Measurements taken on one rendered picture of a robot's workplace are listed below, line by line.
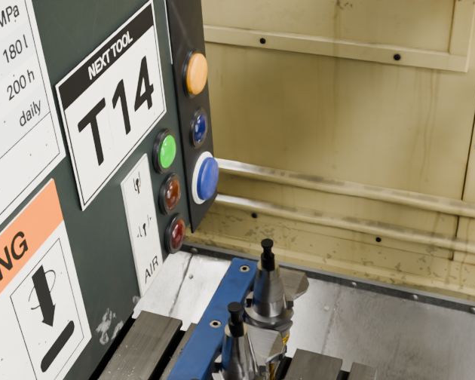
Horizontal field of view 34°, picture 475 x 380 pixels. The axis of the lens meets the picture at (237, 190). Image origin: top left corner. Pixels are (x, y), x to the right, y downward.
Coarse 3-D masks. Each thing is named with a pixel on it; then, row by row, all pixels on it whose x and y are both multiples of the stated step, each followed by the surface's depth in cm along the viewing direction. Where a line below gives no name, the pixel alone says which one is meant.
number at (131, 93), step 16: (144, 48) 41; (128, 64) 39; (144, 64) 41; (112, 80) 38; (128, 80) 40; (144, 80) 41; (112, 96) 38; (128, 96) 40; (144, 96) 42; (112, 112) 39; (128, 112) 40; (144, 112) 42; (112, 128) 39; (128, 128) 41
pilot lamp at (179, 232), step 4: (180, 220) 49; (176, 224) 49; (180, 224) 49; (184, 224) 50; (176, 228) 49; (180, 228) 49; (184, 228) 49; (176, 232) 49; (180, 232) 49; (184, 232) 49; (172, 236) 48; (176, 236) 49; (180, 236) 49; (184, 236) 50; (172, 240) 48; (176, 240) 49; (180, 240) 49; (172, 244) 49; (176, 244) 49; (180, 244) 49; (176, 248) 49
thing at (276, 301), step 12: (276, 264) 93; (264, 276) 92; (276, 276) 92; (264, 288) 93; (276, 288) 93; (252, 300) 96; (264, 300) 94; (276, 300) 94; (264, 312) 95; (276, 312) 95
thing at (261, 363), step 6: (258, 354) 90; (216, 360) 90; (258, 360) 89; (216, 366) 90; (258, 366) 89; (264, 366) 89; (216, 372) 91; (258, 372) 88; (264, 372) 90; (216, 378) 88; (222, 378) 88; (258, 378) 87; (264, 378) 88
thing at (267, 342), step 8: (248, 328) 95; (256, 328) 95; (264, 328) 95; (256, 336) 94; (264, 336) 94; (272, 336) 93; (280, 336) 94; (256, 344) 93; (264, 344) 93; (272, 344) 92; (280, 344) 93; (256, 352) 92; (264, 352) 92; (272, 352) 92; (280, 352) 92; (264, 360) 91
